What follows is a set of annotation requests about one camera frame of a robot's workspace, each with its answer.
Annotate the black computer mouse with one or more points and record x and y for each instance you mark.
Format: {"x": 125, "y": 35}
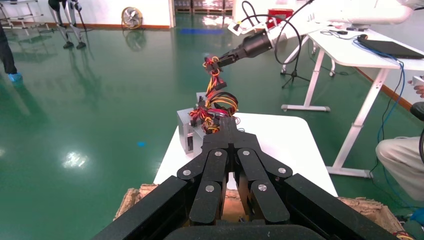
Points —
{"x": 362, "y": 37}

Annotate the grey legged robot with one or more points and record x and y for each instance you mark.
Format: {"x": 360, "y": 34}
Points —
{"x": 68, "y": 45}

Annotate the white handheld controller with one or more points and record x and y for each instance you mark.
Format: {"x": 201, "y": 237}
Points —
{"x": 419, "y": 80}

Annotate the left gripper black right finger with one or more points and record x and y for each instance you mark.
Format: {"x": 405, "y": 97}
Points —
{"x": 261, "y": 192}

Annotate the black laptop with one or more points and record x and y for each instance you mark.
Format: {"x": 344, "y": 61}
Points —
{"x": 391, "y": 49}

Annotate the yellow floor fan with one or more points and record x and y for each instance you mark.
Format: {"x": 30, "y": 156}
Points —
{"x": 132, "y": 18}

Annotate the blue scrap on floor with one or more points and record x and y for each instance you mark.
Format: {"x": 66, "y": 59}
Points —
{"x": 141, "y": 144}

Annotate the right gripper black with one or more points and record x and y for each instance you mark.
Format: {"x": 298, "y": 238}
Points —
{"x": 256, "y": 44}

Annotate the seated person hand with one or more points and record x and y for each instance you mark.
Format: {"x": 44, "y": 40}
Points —
{"x": 420, "y": 91}

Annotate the person with blue shoe covers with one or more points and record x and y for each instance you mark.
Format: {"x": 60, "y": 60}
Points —
{"x": 6, "y": 56}

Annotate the black office chair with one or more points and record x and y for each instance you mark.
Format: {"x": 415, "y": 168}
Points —
{"x": 418, "y": 111}

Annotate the cardboard divider box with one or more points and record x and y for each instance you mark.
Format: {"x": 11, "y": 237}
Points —
{"x": 364, "y": 208}

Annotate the white office desk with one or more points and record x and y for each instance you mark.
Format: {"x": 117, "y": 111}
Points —
{"x": 348, "y": 53}

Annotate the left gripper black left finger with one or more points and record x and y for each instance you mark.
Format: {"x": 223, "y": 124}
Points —
{"x": 212, "y": 179}

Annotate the seated person beige trousers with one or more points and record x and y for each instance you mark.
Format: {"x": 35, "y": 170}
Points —
{"x": 400, "y": 162}

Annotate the red box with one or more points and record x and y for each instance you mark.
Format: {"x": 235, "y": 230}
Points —
{"x": 281, "y": 15}

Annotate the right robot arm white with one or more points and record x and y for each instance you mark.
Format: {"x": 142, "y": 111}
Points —
{"x": 331, "y": 16}

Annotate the black tripod stand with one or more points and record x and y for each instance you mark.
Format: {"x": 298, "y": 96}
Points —
{"x": 293, "y": 74}

